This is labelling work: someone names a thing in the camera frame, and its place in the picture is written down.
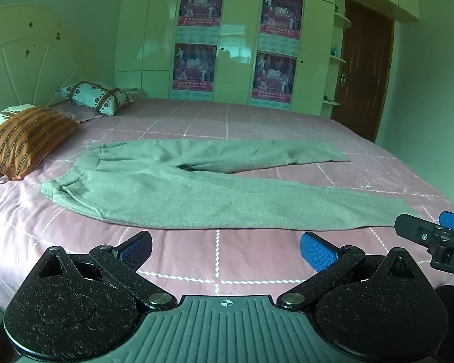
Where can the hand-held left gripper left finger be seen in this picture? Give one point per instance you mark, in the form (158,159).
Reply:
(136,250)

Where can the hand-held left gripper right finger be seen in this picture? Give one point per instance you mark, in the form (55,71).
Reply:
(317,251)

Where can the pink checked bed sheet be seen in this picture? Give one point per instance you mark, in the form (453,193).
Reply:
(249,128)

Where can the pale pink pillow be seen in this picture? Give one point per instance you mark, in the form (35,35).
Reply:
(79,114)

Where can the folded pale cloth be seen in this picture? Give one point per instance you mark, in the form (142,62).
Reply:
(136,92)

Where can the orange striped pillow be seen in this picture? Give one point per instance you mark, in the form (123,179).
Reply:
(26,136)

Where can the brown wooden door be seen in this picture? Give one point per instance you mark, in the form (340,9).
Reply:
(367,68)

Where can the cream corner shelves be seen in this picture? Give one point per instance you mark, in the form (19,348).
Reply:
(338,58)

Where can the small teal bottle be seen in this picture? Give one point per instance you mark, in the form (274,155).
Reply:
(335,50)

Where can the cream bed headboard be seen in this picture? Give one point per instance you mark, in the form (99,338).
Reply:
(22,45)

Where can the wall poster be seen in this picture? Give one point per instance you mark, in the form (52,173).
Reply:
(274,77)
(194,68)
(201,7)
(282,15)

